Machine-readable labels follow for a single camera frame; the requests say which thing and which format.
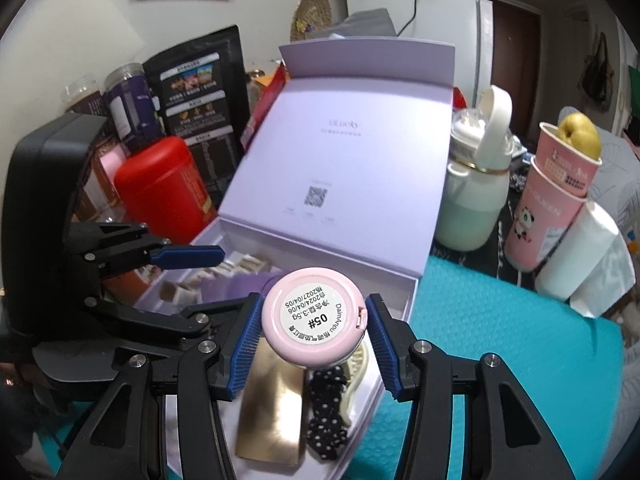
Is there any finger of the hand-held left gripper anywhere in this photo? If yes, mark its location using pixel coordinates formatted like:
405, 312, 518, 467
86, 286, 252, 357
65, 221, 227, 282

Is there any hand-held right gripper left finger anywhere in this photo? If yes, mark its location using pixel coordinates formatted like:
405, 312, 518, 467
55, 294, 266, 480

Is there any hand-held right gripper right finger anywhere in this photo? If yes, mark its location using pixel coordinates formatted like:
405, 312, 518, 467
364, 292, 576, 480

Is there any cream hair clip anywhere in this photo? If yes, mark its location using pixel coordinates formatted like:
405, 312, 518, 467
340, 340, 372, 428

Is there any gold box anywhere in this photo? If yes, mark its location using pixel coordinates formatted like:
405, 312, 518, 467
235, 337, 307, 468

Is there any pink blush compact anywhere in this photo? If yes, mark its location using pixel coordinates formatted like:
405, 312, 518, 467
261, 267, 370, 367

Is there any black polka dot scrunchie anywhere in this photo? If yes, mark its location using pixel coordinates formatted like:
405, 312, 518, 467
306, 364, 351, 461

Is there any lavender gift box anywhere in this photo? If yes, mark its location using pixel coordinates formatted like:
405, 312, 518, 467
135, 40, 458, 480

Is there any pink container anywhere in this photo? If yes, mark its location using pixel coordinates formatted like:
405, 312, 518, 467
97, 152, 126, 211

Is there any red canister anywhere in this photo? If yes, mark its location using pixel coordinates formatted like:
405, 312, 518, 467
114, 135, 218, 241

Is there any jar with brown label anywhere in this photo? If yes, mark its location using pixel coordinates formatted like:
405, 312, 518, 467
62, 74, 108, 116

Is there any jar with dark blue label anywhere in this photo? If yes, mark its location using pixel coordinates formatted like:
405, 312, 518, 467
103, 62, 166, 153

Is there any red gift box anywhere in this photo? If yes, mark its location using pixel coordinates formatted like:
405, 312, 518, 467
240, 65, 293, 148

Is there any black printed pouch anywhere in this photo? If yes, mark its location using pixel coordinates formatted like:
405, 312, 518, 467
142, 25, 251, 211

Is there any pink panda paper cup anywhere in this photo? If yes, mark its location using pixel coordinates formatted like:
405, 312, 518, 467
504, 157, 591, 273

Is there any white paper roll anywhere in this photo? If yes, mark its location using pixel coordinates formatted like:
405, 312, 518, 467
535, 201, 621, 298

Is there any woven round mat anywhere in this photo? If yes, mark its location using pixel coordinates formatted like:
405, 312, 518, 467
289, 0, 335, 43

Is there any yellow pear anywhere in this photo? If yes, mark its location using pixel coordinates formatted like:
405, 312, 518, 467
556, 112, 602, 161

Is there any dark door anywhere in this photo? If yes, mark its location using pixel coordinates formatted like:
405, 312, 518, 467
492, 0, 541, 136

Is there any white fridge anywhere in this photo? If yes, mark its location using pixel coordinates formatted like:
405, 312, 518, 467
345, 0, 496, 106

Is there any black hanging bag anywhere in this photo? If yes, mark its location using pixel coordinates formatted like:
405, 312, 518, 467
580, 32, 621, 108

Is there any mint bottle with cream handle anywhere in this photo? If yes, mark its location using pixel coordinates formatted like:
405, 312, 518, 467
435, 85, 516, 251

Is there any black cable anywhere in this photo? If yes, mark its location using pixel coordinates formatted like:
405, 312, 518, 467
397, 0, 431, 36

